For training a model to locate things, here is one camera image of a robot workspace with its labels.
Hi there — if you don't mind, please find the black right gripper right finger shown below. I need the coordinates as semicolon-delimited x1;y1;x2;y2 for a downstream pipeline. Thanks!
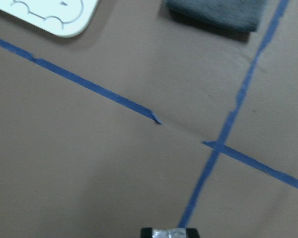
186;228;199;238

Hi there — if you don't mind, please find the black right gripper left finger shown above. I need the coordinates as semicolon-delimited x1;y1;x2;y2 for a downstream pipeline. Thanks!
140;228;152;238

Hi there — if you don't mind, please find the clear ice cube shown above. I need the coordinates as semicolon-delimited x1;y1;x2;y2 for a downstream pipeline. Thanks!
151;228;187;238

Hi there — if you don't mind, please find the grey folded cloth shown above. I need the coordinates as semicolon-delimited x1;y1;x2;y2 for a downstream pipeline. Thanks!
165;0;267;32

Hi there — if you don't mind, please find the white bear tray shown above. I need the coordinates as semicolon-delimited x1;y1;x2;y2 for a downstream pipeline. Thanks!
0;0;99;38

